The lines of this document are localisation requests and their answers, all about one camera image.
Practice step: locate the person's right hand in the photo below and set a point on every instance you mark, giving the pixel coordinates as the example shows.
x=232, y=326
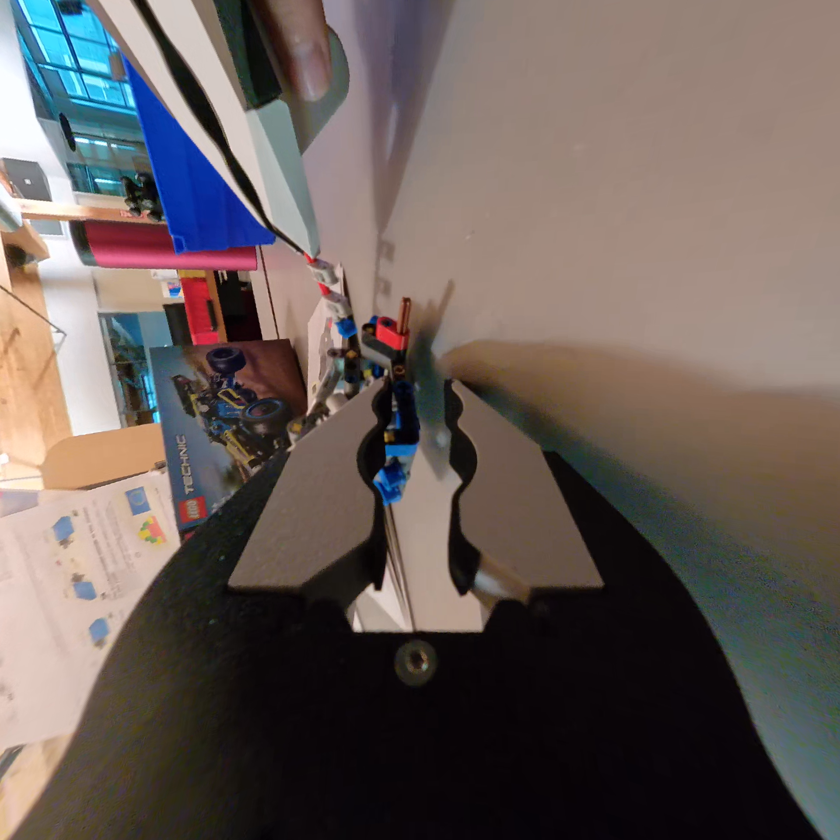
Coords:
x=298, y=46

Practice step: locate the magenta metal tumbler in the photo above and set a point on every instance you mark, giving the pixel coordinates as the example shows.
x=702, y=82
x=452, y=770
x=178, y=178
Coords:
x=164, y=246

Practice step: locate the blue plastic bin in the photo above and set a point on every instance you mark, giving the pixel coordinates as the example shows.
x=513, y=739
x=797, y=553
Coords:
x=197, y=184

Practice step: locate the black toy vehicle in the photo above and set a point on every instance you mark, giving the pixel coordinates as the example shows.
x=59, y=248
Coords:
x=141, y=197

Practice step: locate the brown cardboard box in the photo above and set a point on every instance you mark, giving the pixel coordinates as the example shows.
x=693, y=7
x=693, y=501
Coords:
x=105, y=459

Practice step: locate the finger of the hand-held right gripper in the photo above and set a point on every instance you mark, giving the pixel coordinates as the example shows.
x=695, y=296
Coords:
x=148, y=59
x=213, y=52

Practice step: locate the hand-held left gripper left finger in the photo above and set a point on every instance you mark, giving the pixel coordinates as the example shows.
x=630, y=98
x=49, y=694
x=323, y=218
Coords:
x=308, y=518

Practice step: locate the red yellow storage crate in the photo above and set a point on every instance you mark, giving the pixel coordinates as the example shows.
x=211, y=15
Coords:
x=200, y=305

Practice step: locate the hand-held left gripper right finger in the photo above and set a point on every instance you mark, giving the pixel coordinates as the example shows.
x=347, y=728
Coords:
x=531, y=518

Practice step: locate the large glass window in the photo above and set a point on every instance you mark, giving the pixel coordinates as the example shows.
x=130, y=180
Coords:
x=72, y=46

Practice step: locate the lego set box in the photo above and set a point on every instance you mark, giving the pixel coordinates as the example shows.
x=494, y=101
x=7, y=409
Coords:
x=223, y=420

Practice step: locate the lego vehicle assembly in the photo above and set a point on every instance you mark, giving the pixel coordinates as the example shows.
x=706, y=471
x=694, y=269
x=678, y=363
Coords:
x=394, y=407

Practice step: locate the blue printed leaflet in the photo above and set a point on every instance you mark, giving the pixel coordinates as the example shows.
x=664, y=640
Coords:
x=65, y=590

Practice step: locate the red axle lego subassembly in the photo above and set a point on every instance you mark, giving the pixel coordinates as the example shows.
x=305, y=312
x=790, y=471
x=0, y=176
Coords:
x=328, y=289

